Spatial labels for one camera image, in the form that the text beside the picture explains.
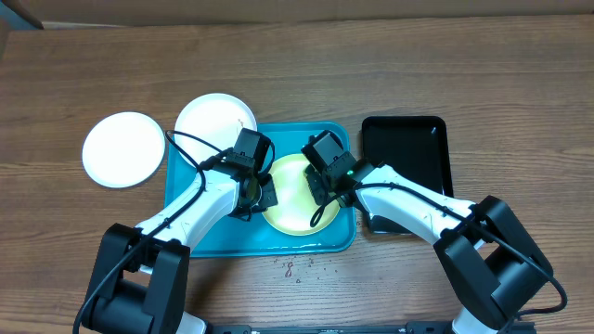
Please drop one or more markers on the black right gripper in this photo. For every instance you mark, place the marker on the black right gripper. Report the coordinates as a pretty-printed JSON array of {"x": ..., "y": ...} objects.
[{"x": 314, "y": 186}]

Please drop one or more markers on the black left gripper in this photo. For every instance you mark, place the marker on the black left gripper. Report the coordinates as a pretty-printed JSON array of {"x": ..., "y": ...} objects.
[{"x": 270, "y": 200}]

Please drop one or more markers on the yellow plate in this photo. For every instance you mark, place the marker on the yellow plate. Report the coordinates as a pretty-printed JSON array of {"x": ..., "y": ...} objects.
[{"x": 296, "y": 205}]

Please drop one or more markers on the white plate with orange stain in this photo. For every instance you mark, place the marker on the white plate with orange stain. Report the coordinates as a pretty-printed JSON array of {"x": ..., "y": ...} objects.
[{"x": 216, "y": 118}]

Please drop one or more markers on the white plate with small stain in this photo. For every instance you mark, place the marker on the white plate with small stain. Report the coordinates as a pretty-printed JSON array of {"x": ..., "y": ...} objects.
[{"x": 123, "y": 150}]

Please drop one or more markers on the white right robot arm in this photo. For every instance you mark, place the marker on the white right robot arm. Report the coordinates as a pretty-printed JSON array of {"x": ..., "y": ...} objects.
[{"x": 490, "y": 260}]

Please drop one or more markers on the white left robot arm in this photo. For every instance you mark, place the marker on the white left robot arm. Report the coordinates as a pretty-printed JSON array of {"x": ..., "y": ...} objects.
[{"x": 139, "y": 279}]

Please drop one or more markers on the blue plastic tray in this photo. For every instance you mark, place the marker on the blue plastic tray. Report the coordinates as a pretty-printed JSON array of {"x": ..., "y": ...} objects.
[{"x": 232, "y": 237}]

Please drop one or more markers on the black water tray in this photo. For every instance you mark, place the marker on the black water tray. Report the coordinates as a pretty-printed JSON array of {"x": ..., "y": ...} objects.
[{"x": 415, "y": 146}]

